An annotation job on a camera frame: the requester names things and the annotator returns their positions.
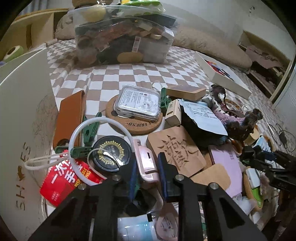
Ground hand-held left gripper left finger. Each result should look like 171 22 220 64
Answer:
29 160 139 241

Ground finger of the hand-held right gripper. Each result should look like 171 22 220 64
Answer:
241 146 296 171

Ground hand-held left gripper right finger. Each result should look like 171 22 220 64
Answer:
157 152 269 241

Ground pink handheld fan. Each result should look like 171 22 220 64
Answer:
133 139 160 183

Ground green plastic clip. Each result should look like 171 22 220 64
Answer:
55 144 70 154
159 88 172 114
70 146 93 158
82 112 102 146

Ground white tube ring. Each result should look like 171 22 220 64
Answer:
24 148 123 186
69 116 134 158

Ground white cardboard box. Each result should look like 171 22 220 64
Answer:
0 47 60 232

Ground small round wooden box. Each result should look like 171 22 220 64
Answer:
245 130 259 145

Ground pink notebook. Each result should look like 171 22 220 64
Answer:
209 145 243 197

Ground carved wooden board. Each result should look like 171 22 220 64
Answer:
146 126 207 178

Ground dark-haired knitted doll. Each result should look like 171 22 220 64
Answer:
208 85 245 117
225 108 264 142

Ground black round tin gold pattern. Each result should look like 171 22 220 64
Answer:
92 136 133 173

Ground light wooden coaster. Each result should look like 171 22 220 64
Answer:
191 163 232 193

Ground blue face mask packet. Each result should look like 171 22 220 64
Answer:
117 213 154 241

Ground clear bagged white mask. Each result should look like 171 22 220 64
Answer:
155 204 179 240

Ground black fabric pouch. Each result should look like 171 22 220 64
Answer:
183 109 229 149

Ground round printed coaster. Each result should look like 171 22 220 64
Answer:
223 98 249 114

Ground round cork coaster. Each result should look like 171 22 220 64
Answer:
106 95 163 136

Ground white label packet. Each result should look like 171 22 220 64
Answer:
179 99 229 136

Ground small slotted wooden block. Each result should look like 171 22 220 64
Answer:
164 99 182 128

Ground white flat picture box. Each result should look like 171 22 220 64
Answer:
194 51 252 100

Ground red packet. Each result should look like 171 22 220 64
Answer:
40 158 108 208

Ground clear plastic case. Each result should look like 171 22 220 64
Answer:
114 85 161 121

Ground wooden block with dark top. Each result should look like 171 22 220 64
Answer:
166 85 207 101

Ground framed floor mirror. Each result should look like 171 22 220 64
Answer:
238 30 292 103

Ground brown leather case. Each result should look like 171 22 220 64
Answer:
53 90 86 150

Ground brown checkered bedsheet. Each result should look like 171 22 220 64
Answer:
46 38 285 163

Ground oval wooden piece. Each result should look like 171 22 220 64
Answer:
117 52 143 63

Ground clear plastic storage bin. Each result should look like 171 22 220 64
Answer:
69 6 178 67

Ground green wet wipes pack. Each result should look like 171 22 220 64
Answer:
120 0 166 13

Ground yellow ball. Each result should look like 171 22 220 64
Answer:
82 6 105 21

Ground green avocado plush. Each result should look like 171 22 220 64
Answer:
3 45 25 63

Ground wooden shelf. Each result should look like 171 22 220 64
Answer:
0 9 70 63

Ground brown fuzzy bear-ear headband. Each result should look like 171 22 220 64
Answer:
72 0 102 7

